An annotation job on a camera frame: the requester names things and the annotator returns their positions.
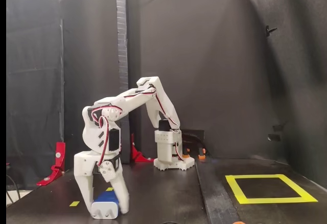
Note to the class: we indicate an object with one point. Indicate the orange black spring clamp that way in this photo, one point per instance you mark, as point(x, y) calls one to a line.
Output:
point(202, 156)
point(186, 155)
point(238, 222)

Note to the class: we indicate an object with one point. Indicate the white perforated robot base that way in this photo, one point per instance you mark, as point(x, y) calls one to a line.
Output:
point(187, 164)

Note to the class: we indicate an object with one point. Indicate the yellow tape square outline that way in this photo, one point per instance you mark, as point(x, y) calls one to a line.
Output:
point(273, 200)

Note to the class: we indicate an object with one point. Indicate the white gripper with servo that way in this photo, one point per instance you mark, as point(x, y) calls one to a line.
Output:
point(85, 164)

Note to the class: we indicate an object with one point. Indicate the red clamp at left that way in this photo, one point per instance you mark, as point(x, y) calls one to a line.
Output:
point(60, 157)

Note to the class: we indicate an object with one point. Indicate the black tape piece on backdrop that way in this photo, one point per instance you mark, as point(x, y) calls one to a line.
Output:
point(278, 126)
point(274, 137)

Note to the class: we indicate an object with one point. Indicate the blue and white charger block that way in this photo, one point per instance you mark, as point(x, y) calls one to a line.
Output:
point(104, 208)

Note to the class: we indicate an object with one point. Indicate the black backdrop cloth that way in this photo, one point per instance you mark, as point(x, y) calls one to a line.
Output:
point(217, 68)

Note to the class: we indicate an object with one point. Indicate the small black wall clip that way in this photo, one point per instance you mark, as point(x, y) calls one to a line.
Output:
point(268, 29)

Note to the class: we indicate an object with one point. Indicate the tape-wrapped black vertical post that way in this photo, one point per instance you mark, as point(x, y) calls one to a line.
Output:
point(122, 42)

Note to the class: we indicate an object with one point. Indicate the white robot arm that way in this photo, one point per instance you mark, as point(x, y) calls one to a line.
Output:
point(138, 98)

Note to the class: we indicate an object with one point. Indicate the dark grey curtain sheet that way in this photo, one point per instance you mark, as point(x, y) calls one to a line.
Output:
point(33, 80)

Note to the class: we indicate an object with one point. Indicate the red bracket with screws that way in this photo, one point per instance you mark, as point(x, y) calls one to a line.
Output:
point(138, 156)

